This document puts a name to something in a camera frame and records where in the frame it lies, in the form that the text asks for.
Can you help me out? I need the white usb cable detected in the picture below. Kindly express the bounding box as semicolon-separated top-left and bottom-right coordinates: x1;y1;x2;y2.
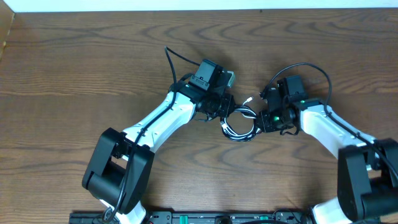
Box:
220;96;259;139

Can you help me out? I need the black usb cable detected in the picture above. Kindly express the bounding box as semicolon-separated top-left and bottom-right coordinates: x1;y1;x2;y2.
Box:
220;105;261;142

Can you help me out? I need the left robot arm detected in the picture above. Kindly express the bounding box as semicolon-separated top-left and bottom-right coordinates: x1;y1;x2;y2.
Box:
82;59;235;223

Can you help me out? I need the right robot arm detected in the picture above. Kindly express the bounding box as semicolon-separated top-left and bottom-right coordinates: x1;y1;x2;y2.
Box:
257;75;397;223

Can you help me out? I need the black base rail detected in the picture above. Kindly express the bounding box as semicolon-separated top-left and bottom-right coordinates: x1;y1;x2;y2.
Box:
68;211;312;224

